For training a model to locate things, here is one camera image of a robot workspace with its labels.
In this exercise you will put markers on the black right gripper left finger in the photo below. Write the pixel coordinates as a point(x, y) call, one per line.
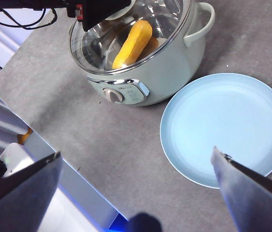
point(17, 200)

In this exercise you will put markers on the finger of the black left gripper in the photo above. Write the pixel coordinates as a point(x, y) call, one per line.
point(102, 9)

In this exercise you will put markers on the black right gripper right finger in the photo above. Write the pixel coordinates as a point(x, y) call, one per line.
point(254, 203)

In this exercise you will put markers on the glass lid with green knob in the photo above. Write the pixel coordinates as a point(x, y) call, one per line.
point(94, 50)

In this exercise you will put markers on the yellow corn cob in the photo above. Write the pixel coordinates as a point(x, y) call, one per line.
point(133, 43)

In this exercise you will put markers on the light blue round plate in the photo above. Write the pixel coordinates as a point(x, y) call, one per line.
point(222, 125)

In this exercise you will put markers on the pale green electric steamer pot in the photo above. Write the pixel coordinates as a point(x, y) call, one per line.
point(169, 72)

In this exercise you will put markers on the white device box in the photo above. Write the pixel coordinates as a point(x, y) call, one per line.
point(17, 157)

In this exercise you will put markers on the small orange object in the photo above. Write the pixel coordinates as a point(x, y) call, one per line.
point(24, 136)

